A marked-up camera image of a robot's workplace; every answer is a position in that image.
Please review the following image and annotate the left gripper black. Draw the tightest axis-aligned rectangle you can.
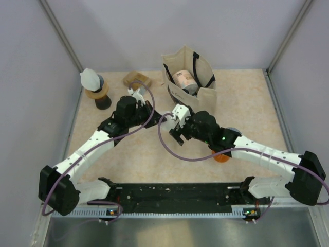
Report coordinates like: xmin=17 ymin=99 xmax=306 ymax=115
xmin=126 ymin=100 xmax=167 ymax=129

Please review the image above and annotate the orange glass dripper cone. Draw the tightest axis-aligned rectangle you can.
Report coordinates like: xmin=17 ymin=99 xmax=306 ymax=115
xmin=213 ymin=154 xmax=230 ymax=163

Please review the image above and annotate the wooden dripper stand brown collar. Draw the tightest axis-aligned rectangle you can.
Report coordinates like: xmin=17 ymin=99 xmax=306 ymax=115
xmin=85 ymin=82 xmax=112 ymax=110

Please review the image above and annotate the blue glass dripper cone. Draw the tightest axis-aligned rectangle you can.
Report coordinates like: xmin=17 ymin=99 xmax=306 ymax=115
xmin=98 ymin=75 xmax=104 ymax=91
xmin=227 ymin=127 xmax=242 ymax=136

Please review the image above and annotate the white paper coffee filter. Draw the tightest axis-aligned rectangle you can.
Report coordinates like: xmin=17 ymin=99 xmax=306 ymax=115
xmin=80 ymin=68 xmax=101 ymax=92

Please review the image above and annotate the white paper sheet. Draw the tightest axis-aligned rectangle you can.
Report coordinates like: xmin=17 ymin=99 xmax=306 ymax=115
xmin=160 ymin=116 xmax=177 ymax=132

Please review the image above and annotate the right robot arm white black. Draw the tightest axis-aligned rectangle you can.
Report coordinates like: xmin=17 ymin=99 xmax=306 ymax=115
xmin=148 ymin=104 xmax=328 ymax=206

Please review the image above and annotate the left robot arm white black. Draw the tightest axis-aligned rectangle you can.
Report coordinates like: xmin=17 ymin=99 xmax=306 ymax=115
xmin=39 ymin=96 xmax=155 ymax=216

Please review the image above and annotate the pink patterned paper roll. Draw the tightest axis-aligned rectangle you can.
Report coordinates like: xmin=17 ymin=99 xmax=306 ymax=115
xmin=172 ymin=70 xmax=198 ymax=95

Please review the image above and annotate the kitchen cleaning pads pack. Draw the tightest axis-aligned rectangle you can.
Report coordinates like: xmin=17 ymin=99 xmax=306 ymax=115
xmin=122 ymin=70 xmax=152 ymax=86

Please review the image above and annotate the cream tote bag floral print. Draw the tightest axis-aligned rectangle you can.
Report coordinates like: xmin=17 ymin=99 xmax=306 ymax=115
xmin=162 ymin=46 xmax=217 ymax=114

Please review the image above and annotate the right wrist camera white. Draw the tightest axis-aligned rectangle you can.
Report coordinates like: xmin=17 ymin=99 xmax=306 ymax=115
xmin=171 ymin=104 xmax=191 ymax=127

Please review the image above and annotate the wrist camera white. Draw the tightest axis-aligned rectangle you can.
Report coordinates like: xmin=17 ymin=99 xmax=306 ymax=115
xmin=127 ymin=87 xmax=146 ymax=104
xmin=171 ymin=104 xmax=191 ymax=127

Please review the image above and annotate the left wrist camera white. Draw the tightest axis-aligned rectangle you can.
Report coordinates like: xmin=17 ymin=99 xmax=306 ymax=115
xmin=127 ymin=87 xmax=146 ymax=104

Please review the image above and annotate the grey cable duct strip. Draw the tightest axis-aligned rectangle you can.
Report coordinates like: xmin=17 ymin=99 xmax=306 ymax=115
xmin=69 ymin=205 xmax=260 ymax=219

